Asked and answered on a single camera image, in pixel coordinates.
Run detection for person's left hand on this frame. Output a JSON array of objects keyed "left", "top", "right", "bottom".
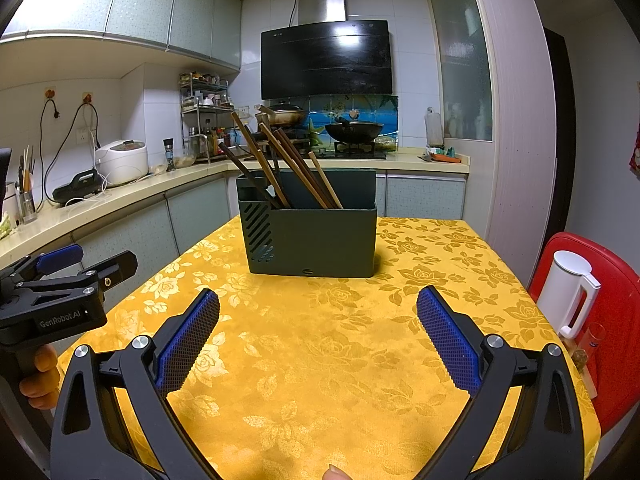
[{"left": 20, "top": 345, "right": 62, "bottom": 411}]

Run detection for dark green utensil holder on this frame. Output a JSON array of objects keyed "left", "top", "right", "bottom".
[{"left": 236, "top": 169, "right": 378, "bottom": 278}]

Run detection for kitchen counter with cabinets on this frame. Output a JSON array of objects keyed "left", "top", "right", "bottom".
[{"left": 0, "top": 152, "right": 473, "bottom": 281}]

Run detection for black power cable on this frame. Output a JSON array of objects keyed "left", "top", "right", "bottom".
[
  {"left": 50, "top": 92, "right": 99, "bottom": 196},
  {"left": 39, "top": 89, "right": 62, "bottom": 201}
]

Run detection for metal utensil cup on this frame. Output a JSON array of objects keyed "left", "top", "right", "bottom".
[{"left": 15, "top": 145, "right": 40, "bottom": 225}]

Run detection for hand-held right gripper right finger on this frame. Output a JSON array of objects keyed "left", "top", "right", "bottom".
[{"left": 416, "top": 285, "right": 586, "bottom": 480}]

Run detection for metal spice rack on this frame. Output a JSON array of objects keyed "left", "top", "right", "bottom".
[{"left": 180, "top": 72, "right": 236, "bottom": 163}]

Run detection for frosted glass window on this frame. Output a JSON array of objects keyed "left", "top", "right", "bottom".
[{"left": 427, "top": 0, "right": 493, "bottom": 142}]

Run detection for red plastic chair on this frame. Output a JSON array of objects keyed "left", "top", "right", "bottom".
[{"left": 527, "top": 232, "right": 640, "bottom": 436}]

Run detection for blue tile backsplash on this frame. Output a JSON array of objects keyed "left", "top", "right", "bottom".
[{"left": 300, "top": 94, "right": 400, "bottom": 153}]

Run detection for yellow floral tablecloth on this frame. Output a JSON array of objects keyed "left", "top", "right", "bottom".
[{"left": 57, "top": 215, "right": 601, "bottom": 480}]

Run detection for bunch of wooden chopsticks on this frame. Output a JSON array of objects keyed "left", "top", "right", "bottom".
[{"left": 218, "top": 111, "right": 345, "bottom": 210}]

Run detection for brown frying pan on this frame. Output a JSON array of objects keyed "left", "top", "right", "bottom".
[{"left": 255, "top": 101, "right": 311, "bottom": 128}]

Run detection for white rice cooker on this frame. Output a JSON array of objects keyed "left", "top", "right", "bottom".
[{"left": 95, "top": 140, "right": 150, "bottom": 187}]

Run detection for black gas cooktop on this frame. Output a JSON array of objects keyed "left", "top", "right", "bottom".
[{"left": 295, "top": 142, "right": 388, "bottom": 161}]

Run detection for small glass cup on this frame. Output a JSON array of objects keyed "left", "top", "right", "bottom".
[{"left": 571, "top": 324, "right": 607, "bottom": 371}]

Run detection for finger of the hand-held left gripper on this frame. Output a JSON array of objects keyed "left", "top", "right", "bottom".
[
  {"left": 0, "top": 243, "right": 84, "bottom": 286},
  {"left": 15, "top": 251, "right": 139, "bottom": 306}
]

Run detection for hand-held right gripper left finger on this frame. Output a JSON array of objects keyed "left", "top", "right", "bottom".
[{"left": 50, "top": 287, "right": 222, "bottom": 480}]

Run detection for black wok with lid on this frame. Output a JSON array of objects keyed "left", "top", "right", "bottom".
[{"left": 325, "top": 117, "right": 386, "bottom": 145}]

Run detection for black range hood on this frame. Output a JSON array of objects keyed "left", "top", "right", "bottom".
[{"left": 260, "top": 0, "right": 393, "bottom": 101}]

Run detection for white electric kettle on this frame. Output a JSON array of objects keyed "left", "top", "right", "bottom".
[{"left": 536, "top": 251, "right": 602, "bottom": 341}]

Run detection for pale green wall cabinets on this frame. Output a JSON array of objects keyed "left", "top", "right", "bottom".
[{"left": 0, "top": 0, "right": 243, "bottom": 73}]

